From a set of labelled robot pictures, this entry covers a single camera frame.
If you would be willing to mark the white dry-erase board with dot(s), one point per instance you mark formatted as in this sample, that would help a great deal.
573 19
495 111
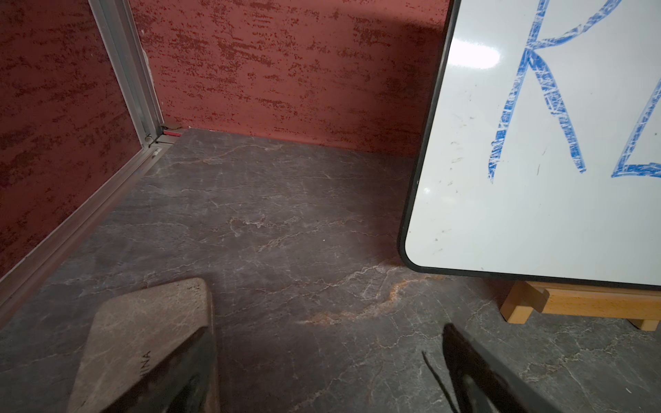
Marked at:
540 157

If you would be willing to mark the wooden board stand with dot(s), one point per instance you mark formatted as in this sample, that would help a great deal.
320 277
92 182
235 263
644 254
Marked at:
641 308

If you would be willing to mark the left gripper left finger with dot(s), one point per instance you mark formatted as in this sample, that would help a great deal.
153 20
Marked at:
179 383

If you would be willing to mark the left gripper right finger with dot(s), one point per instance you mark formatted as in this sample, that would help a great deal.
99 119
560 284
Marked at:
481 382

